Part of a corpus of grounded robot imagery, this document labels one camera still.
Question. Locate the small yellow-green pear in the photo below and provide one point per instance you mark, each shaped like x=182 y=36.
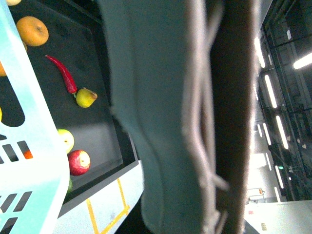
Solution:
x=85 y=97

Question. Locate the red apple lying sideways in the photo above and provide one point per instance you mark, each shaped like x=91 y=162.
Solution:
x=79 y=162

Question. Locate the red chili pepper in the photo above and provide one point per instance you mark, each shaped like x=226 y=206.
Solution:
x=69 y=82

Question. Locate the yellow green apple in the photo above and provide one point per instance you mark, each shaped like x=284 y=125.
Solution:
x=67 y=138

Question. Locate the light teal plastic basket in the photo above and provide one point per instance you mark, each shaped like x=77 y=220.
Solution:
x=34 y=171

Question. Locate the golden yellow pear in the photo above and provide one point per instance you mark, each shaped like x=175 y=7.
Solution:
x=32 y=31

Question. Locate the white pear with stem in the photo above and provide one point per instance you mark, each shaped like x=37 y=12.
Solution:
x=12 y=2

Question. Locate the grey basket handle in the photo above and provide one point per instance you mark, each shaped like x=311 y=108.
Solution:
x=216 y=115

